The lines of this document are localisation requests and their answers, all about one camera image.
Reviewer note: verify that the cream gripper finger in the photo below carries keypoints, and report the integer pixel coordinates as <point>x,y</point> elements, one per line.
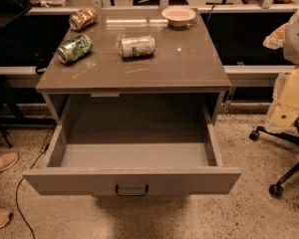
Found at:
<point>284,110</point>

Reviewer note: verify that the white green 7up can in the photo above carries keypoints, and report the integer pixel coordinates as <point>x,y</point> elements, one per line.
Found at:
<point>137,47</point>

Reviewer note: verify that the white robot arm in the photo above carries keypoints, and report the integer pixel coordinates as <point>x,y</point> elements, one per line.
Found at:
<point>287,38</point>

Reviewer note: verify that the grey open top drawer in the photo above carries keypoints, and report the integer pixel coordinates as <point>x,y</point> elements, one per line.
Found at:
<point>164,141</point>

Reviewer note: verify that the brown gold soda can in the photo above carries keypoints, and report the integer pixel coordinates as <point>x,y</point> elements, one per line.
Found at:
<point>83,18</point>

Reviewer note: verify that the green soda can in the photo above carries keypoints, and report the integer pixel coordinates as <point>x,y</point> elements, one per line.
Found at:
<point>75,49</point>

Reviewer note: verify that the grey cabinet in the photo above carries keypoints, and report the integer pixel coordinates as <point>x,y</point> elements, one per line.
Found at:
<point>184,60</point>

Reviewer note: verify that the white bowl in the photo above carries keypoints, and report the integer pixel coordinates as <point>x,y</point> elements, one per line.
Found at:
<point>178,16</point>

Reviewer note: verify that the tan shoe upper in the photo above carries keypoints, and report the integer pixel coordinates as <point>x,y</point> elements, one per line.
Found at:
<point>7,160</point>

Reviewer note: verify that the black drawer handle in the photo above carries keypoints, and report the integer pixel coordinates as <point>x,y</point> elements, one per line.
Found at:
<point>131,191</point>

